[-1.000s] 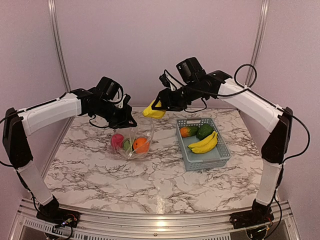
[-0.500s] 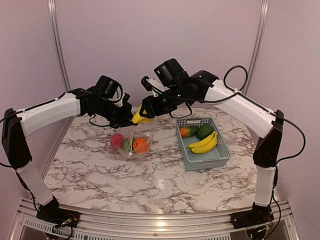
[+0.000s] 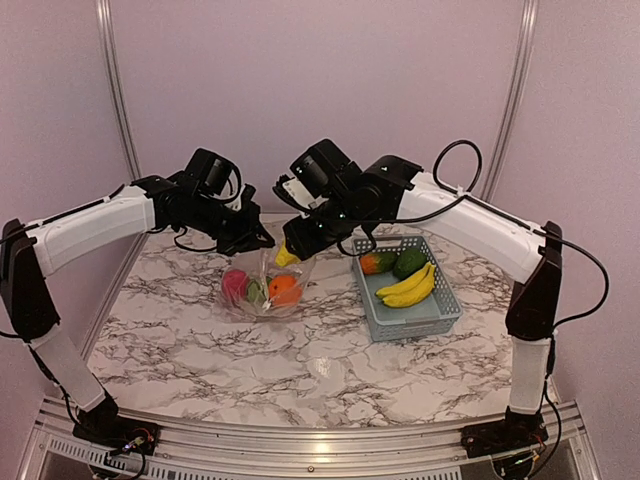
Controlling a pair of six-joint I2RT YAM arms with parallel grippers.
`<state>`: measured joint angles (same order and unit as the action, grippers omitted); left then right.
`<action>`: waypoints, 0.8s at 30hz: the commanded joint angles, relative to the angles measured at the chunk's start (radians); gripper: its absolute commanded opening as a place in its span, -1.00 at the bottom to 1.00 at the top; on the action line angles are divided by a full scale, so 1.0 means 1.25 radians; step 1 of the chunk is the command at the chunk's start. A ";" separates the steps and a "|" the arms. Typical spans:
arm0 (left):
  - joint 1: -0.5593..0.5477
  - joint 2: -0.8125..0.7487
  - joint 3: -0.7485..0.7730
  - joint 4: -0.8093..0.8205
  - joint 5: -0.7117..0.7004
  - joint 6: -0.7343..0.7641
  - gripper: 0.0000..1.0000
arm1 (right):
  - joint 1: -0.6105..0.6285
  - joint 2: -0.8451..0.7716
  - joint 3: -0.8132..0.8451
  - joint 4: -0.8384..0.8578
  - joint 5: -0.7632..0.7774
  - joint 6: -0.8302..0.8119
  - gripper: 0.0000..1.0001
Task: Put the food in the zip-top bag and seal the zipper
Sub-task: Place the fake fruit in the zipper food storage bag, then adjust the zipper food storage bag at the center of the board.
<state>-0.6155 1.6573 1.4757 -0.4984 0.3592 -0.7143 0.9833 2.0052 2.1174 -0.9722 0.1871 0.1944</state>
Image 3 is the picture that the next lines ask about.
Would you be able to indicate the dark green toy avocado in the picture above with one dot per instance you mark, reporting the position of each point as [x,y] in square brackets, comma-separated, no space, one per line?
[408,262]

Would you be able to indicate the left aluminium frame post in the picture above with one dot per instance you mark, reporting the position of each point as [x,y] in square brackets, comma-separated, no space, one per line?
[116,90]

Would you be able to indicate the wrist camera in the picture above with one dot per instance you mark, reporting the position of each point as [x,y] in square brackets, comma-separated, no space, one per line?
[293,192]
[244,198]

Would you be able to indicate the yellow toy lemon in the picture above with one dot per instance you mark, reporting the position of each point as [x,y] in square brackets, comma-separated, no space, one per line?
[284,258]

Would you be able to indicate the aluminium frame post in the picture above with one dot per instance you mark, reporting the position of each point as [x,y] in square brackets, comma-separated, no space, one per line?
[515,94]
[116,90]

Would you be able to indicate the red toy apple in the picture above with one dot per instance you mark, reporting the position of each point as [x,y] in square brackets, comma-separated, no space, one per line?
[234,285]

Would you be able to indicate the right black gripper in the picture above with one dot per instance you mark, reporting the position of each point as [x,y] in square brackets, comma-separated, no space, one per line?
[304,244]

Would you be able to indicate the orange green toy mango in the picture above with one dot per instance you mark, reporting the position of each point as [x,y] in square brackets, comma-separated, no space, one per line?
[377,262]

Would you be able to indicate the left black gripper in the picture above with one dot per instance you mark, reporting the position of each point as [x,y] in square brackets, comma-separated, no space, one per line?
[246,238]

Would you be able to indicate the orange toy orange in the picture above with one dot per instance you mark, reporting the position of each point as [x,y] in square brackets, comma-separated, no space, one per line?
[284,291]

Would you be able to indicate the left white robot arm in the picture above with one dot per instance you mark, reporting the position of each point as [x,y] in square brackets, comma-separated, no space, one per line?
[32,253]

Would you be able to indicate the green toy watermelon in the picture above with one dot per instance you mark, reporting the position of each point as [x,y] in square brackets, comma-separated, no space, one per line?
[257,292]

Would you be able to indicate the yellow toy banana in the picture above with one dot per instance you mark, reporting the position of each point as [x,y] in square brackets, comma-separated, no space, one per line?
[410,291]

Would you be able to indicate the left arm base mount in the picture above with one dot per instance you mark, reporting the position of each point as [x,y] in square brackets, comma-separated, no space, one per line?
[125,436]

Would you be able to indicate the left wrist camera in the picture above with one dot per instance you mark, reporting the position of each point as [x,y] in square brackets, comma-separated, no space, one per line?
[244,198]

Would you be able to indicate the front aluminium rail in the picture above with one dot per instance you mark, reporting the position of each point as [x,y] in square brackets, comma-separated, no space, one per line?
[192,449]

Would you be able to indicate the clear zip top bag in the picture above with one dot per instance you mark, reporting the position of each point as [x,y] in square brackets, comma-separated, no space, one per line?
[260,264]

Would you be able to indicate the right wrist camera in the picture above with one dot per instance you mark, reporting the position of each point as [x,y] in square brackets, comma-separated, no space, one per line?
[293,192]

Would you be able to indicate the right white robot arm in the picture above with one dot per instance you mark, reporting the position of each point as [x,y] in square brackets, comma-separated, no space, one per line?
[529,254]

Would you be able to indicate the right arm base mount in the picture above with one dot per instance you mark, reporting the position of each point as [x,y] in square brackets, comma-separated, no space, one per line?
[504,435]

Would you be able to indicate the right aluminium frame post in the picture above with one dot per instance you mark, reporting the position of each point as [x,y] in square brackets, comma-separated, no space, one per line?
[515,94]

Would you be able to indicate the grey plastic basket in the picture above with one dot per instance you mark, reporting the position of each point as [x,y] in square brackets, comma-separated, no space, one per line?
[435,315]

